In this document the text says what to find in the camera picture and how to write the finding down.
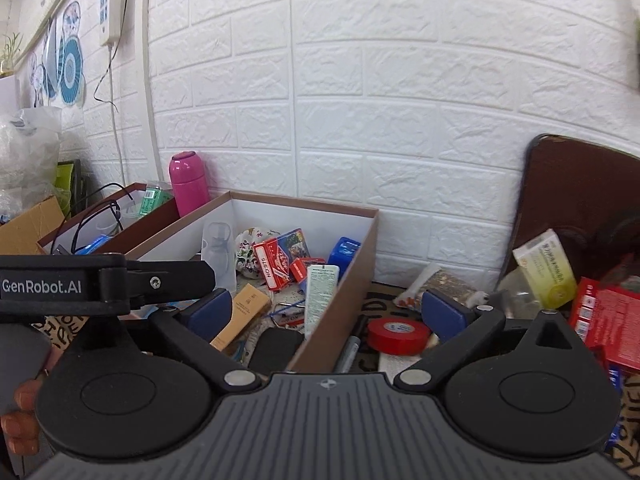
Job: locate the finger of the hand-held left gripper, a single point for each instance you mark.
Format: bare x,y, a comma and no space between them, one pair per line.
170,280

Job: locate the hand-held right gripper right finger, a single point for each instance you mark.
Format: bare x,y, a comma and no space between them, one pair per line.
445,312

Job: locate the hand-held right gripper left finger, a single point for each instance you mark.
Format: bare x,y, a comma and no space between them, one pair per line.
212,310

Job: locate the large brown box white interior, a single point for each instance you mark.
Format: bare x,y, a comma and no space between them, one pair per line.
325,225

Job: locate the person's left hand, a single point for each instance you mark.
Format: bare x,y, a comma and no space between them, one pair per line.
22,400

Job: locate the tan box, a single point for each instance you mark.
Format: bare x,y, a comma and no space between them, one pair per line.
245,310

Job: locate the clear snack packet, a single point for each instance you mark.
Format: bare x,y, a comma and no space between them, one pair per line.
442,280

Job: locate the blue packet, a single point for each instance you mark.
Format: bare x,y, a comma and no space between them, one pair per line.
95,245

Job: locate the clear plastic bottle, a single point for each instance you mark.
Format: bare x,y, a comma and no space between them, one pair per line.
218,255

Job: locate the small brown box white interior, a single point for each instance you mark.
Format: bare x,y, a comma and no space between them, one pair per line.
150,225

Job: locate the red tape roll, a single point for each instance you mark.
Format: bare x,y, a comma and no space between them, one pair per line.
395,344

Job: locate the printed door mat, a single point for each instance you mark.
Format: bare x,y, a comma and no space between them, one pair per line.
380,305

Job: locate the floral pouch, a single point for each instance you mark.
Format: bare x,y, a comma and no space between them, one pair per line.
246,252

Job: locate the plain cardboard box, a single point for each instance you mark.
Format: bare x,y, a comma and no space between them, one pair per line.
30,225

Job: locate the white paper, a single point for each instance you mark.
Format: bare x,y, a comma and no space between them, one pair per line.
400,362

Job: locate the red card box white label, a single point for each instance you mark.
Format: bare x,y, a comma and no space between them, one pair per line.
270,266

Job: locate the clear jar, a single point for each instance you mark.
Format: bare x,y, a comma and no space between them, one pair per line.
515,292

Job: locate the black case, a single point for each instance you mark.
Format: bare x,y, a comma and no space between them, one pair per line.
275,347

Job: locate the green carton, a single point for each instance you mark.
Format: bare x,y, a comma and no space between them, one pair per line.
152,200

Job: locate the pink bottle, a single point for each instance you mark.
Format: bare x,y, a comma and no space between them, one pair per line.
187,185

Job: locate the small red box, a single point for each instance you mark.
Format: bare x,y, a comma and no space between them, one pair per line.
302,268

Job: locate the green bag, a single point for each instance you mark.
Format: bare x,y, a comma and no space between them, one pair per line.
65,185

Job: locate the black marker pen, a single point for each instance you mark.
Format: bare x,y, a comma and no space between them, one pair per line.
350,352

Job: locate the blue red card box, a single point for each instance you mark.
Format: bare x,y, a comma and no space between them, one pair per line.
295,246

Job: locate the white tube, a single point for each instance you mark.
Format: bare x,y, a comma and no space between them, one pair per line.
320,295

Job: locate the yellow box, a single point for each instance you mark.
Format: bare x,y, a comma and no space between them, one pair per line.
547,265

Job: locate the clear plastic bag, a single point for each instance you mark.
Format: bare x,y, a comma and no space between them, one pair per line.
30,160

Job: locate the large red box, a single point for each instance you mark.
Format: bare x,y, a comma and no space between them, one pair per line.
610,320

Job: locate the dark brown wooden board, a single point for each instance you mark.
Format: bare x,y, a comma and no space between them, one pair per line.
575,185

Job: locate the blue round paper fan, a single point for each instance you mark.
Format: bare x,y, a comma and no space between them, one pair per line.
71,72

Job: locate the pale paper fan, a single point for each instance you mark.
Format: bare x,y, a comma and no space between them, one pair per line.
52,45

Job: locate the potted plant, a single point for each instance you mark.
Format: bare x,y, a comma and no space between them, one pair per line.
10,50

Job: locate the white power strip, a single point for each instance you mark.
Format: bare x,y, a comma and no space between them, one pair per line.
111,5

